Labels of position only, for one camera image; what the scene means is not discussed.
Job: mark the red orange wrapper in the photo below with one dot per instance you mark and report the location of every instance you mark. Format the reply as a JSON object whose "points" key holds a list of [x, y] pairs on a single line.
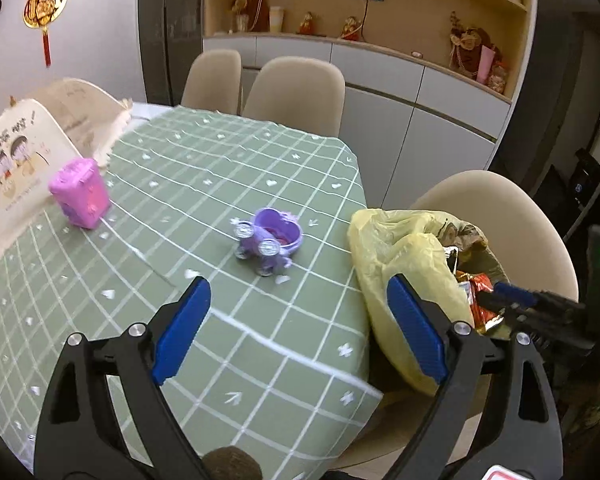
{"points": [[480, 310]]}

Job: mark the green checked tablecloth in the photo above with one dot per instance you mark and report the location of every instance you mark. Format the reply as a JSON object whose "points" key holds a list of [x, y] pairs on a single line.
{"points": [[280, 310]]}

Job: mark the brown doll decoration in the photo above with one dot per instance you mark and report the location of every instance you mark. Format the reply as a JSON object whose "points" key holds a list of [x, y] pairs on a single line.
{"points": [[467, 47]]}

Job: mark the small floral decoration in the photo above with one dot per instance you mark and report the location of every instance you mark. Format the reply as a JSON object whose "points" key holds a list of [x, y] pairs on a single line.
{"points": [[498, 79]]}

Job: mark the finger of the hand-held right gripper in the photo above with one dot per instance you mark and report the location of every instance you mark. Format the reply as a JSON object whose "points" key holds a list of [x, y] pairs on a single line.
{"points": [[492, 302], [515, 294]]}

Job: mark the red gold knot ornament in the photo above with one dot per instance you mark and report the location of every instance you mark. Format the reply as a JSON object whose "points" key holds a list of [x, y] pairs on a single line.
{"points": [[45, 2]]}

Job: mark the pink plastic box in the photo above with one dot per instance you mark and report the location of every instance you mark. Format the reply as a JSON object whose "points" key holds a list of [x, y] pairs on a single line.
{"points": [[80, 192]]}

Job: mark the pink paper cone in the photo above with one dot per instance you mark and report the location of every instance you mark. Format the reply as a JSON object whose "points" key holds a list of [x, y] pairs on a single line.
{"points": [[486, 62]]}

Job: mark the wooden wall shelf unit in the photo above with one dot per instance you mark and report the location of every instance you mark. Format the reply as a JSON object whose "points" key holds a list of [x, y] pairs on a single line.
{"points": [[420, 25]]}

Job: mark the small red figurine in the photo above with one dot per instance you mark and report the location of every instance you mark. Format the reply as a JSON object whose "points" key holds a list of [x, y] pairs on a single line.
{"points": [[351, 27], [307, 24]]}

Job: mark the printed mesh food cover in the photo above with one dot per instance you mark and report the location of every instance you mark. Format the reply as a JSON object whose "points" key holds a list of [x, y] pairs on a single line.
{"points": [[20, 175]]}

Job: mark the beige dining chair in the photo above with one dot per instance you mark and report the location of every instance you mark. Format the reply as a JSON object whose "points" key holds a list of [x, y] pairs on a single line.
{"points": [[380, 435], [212, 80], [525, 220], [295, 92]]}

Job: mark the white cup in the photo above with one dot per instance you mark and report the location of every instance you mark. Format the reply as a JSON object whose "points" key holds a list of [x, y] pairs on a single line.
{"points": [[276, 17]]}

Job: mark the dried flower decoration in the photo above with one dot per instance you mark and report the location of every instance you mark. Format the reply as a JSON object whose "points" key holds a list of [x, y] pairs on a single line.
{"points": [[245, 10]]}

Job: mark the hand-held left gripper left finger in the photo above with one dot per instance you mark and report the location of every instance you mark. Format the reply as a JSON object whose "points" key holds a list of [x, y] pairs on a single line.
{"points": [[180, 332]]}

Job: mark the purple toy carriage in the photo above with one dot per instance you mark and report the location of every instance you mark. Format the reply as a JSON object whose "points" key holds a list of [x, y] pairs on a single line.
{"points": [[270, 235]]}

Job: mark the brown crumpled paper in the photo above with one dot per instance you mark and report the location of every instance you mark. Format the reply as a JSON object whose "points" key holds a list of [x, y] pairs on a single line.
{"points": [[460, 232]]}

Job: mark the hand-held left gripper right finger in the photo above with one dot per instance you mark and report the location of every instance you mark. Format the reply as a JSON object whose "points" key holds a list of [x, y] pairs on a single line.
{"points": [[417, 330]]}

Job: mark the black appliance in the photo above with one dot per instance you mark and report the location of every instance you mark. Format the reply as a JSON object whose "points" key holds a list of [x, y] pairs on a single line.
{"points": [[587, 180]]}

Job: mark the dark glass cabinet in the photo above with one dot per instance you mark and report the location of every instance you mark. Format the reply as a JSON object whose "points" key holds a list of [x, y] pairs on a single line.
{"points": [[170, 30]]}

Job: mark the white sideboard cabinet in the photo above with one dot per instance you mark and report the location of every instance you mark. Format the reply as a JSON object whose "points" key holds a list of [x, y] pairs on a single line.
{"points": [[405, 90]]}

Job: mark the yellow plastic bag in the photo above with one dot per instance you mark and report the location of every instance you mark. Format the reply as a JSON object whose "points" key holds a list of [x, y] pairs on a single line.
{"points": [[405, 255]]}

